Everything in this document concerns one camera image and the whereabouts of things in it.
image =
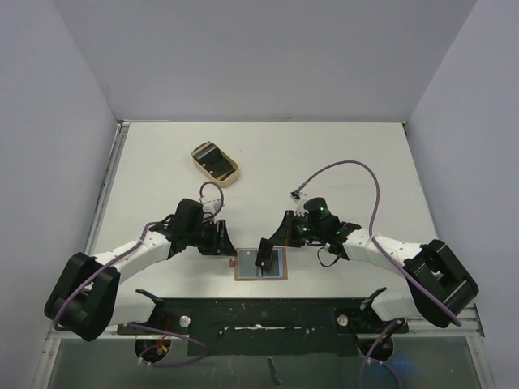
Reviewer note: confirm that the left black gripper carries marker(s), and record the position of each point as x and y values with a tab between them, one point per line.
220	242

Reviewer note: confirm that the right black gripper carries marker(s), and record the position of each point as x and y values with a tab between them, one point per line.
285	228

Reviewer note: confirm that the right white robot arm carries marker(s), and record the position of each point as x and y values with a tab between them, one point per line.
438	289

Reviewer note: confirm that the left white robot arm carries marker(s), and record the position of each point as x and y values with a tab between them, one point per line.
85	298

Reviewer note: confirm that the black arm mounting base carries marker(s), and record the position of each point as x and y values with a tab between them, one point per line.
267	327

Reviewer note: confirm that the yellow card tray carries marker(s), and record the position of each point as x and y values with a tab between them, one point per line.
223	172

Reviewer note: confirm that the stack of grey cards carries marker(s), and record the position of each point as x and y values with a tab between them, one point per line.
206	153

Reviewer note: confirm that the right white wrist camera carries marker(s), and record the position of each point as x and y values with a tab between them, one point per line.
299	199

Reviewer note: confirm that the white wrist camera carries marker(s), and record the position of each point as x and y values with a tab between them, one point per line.
212	206
299	199

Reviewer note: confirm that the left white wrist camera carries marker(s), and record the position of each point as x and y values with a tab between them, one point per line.
212	206

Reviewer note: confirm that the aluminium frame rail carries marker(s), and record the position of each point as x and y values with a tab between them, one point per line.
106	184

